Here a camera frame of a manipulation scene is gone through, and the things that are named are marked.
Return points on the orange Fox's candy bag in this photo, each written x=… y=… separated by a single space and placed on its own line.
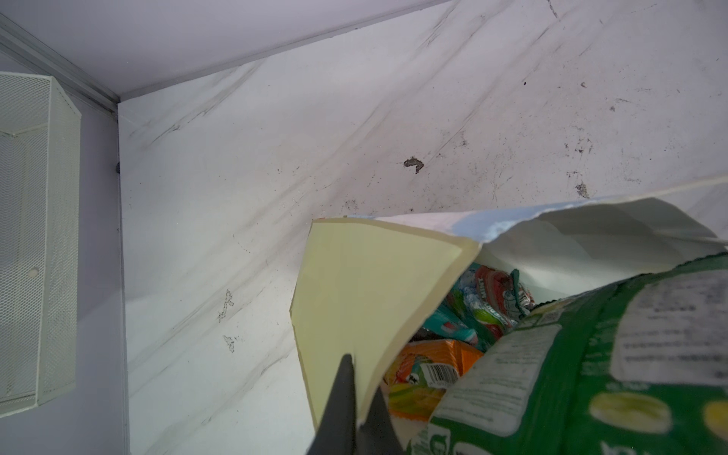
x=421 y=374

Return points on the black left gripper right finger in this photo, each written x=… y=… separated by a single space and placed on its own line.
x=376 y=436

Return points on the white printed paper bag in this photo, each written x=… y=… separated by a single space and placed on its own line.
x=366 y=285

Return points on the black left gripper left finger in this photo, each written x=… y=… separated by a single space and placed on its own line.
x=336 y=434

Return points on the teal Fox's candy bag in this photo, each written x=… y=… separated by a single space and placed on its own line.
x=491 y=301
x=444 y=323

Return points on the white mesh shelf lower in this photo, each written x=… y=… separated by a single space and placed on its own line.
x=40 y=191

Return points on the green candy bag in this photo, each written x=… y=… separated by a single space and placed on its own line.
x=634 y=367

